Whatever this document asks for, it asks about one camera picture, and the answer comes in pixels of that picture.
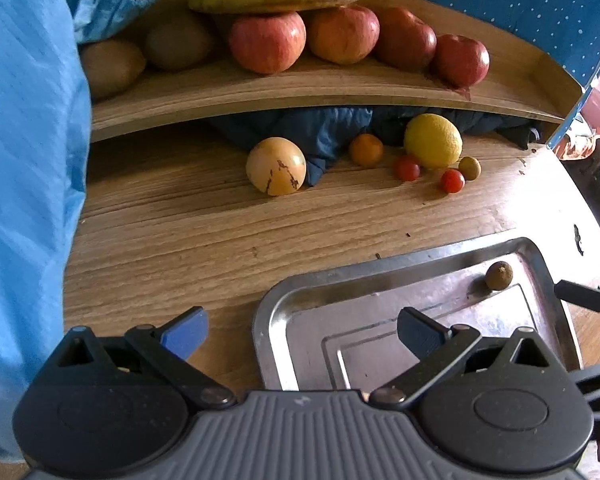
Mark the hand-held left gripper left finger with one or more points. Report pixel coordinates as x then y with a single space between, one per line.
186 334

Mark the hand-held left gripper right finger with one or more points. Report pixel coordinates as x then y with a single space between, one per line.
419 334

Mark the dark brown longan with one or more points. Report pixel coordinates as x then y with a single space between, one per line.
499 275

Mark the metal tray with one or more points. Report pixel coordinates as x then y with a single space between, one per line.
330 320

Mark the small orange tangerine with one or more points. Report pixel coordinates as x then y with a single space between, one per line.
366 150

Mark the beige striped pepino melon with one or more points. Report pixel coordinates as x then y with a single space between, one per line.
275 165

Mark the yellow lemon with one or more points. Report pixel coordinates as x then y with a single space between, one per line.
432 141

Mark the wooden desk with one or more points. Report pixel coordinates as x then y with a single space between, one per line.
180 240

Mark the orange pink cloth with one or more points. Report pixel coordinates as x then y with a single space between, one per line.
577 145

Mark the red cherry tomato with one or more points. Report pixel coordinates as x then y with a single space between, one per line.
452 181
407 168

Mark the tan longan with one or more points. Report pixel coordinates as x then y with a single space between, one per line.
469 168

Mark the dark blue cloth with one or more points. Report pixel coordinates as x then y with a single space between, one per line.
325 132

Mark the large light blue cloth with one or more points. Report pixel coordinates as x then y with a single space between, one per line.
25 160

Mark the curved wooden shelf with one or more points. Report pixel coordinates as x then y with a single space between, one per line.
280 92

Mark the red apple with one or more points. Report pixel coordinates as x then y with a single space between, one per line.
405 40
267 42
342 35
461 60

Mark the brown kiwi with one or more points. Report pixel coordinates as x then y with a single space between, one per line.
180 42
112 67

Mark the blue white-dotted board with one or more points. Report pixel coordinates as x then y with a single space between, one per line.
530 10

